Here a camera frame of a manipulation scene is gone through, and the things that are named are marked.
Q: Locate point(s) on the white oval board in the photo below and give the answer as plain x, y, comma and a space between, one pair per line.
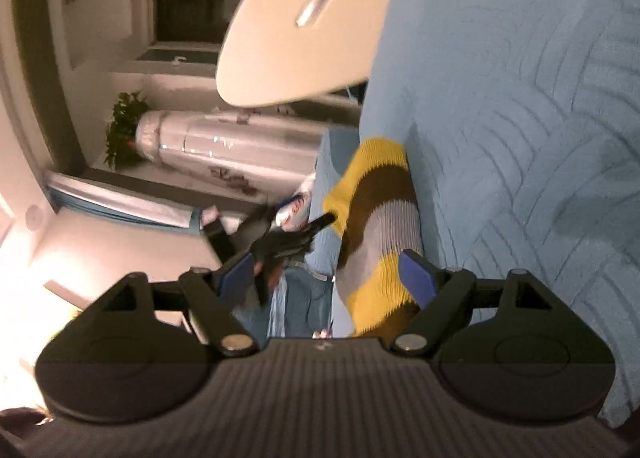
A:
310, 23

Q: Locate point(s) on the colourful printed packet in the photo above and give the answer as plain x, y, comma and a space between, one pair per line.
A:
295, 212

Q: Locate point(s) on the green leafy plant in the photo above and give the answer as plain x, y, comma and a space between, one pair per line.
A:
122, 130

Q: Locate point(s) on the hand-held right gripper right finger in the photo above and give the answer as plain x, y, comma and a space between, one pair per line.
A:
418, 278

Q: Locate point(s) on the blue pillow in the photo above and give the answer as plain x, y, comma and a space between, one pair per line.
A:
340, 173

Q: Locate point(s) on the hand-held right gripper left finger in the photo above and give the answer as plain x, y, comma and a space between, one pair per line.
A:
236, 278

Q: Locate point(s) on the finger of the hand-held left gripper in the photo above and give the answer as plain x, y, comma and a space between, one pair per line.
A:
320, 224

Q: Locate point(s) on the silver patterned cylinder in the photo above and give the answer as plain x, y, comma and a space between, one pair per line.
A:
215, 148

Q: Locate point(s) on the striped knitted sweater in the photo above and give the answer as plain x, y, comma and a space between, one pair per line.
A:
380, 218

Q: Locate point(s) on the blue quilted blanket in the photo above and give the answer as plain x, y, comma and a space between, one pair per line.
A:
525, 88

